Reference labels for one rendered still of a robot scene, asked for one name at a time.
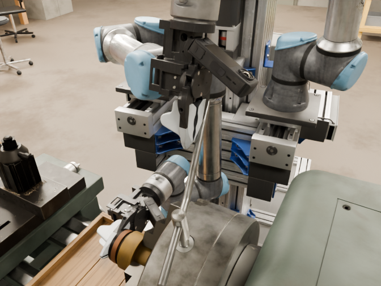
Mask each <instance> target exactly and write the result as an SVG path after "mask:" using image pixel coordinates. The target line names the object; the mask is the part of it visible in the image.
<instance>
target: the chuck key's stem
mask: <svg viewBox="0 0 381 286"><path fill-rule="evenodd" d="M171 218H172V223H173V227H175V226H180V227H182V231H181V234H180V238H179V241H180V247H184V248H188V245H189V240H188V238H189V229H188V223H187V217H186V214H185V211H184V210H182V209H176V210H174V211H173V212H172V213H171Z"/></svg>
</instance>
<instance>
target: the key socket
mask: <svg viewBox="0 0 381 286"><path fill-rule="evenodd" d="M188 240H189V245H188V248H184V247H180V241H179V242H178V245H177V249H176V250H177V251H178V252H180V253H187V252H189V251H191V249H193V247H194V239H193V238H192V237H191V236H189V238H188Z"/></svg>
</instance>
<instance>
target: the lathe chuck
mask: <svg viewBox="0 0 381 286"><path fill-rule="evenodd" d="M197 201H199V202H200V203H205V204H207V205H206V206H203V205H202V206H199V205H197V204H195V202H192V201H191V202H189V206H188V210H187V213H186V217H187V223H188V229H189V235H190V236H191V237H192V238H193V239H194V247H193V249H191V251H189V252H187V253H180V252H178V251H177V250H176V252H175V256H174V259H173V263H172V267H171V271H170V275H169V277H168V281H167V285H166V286H195V284H196V281H197V279H198V277H199V274H200V272H201V270H202V268H203V266H204V263H205V261H206V259H207V257H208V255H209V253H210V251H211V249H212V247H213V246H214V244H215V242H216V240H217V238H218V237H219V235H220V234H221V232H222V230H223V229H224V228H225V226H226V225H227V224H228V222H229V221H230V220H231V219H232V218H233V217H234V216H236V215H237V214H239V213H238V212H236V211H232V210H230V209H227V208H225V207H222V206H220V205H217V204H214V203H211V202H209V201H206V200H204V199H197ZM173 229H174V227H173V223H172V220H171V221H170V222H169V224H168V225H167V226H166V228H165V229H164V231H163V233H162V234H161V236H160V237H159V239H158V241H157V243H156V244H155V246H154V248H153V250H152V252H151V254H150V256H149V258H148V260H147V262H146V264H145V267H144V269H143V271H142V274H141V277H140V279H139V282H138V284H137V286H157V284H158V280H159V277H160V273H161V270H162V267H163V263H164V260H165V257H166V253H167V250H168V246H169V244H170V240H171V237H172V233H173Z"/></svg>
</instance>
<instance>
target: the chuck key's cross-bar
mask: <svg viewBox="0 0 381 286"><path fill-rule="evenodd" d="M209 107H210V101H209V102H208V106H207V109H206V112H205V116H204V119H203V120H202V124H201V127H200V130H199V131H198V134H197V137H196V142H195V145H194V149H193V155H192V160H191V163H190V168H189V173H188V178H187V183H186V186H185V191H184V196H183V200H182V202H181V206H180V209H182V210H184V211H185V214H186V213H187V210H188V206H189V202H190V199H191V194H192V189H193V183H194V179H195V175H196V170H197V165H198V159H199V156H200V150H201V145H202V140H203V136H204V131H205V126H206V121H207V117H208V112H209ZM181 231H182V227H180V226H175V227H174V229H173V233H172V237H171V240H170V244H169V246H168V250H167V253H166V257H165V260H164V263H163V267H162V270H161V273H160V277H159V280H158V284H157V286H166V285H167V281H168V277H169V275H170V271H171V267H172V263H173V259H174V256H175V252H176V249H177V245H178V242H179V238H180V234H181Z"/></svg>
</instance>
